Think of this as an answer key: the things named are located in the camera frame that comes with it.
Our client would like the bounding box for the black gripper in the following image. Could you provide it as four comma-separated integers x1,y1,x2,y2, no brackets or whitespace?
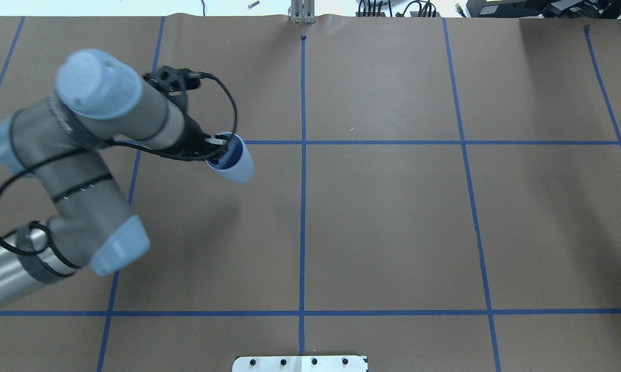
176,118,223,160

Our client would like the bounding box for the blue plastic cup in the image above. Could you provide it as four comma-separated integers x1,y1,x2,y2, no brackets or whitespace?
205,132,254,184

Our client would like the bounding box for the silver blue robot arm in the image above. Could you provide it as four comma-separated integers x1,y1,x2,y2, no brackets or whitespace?
0,49,234,308

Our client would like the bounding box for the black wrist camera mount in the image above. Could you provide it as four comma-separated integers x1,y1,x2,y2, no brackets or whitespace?
142,66,201,114

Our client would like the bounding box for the aluminium frame post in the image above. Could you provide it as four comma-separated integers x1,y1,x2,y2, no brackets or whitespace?
289,0,316,24

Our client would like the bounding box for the black camera cable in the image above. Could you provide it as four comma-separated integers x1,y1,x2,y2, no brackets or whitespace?
0,72,238,256

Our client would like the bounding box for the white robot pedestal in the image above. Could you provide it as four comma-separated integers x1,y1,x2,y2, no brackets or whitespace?
232,355,369,371

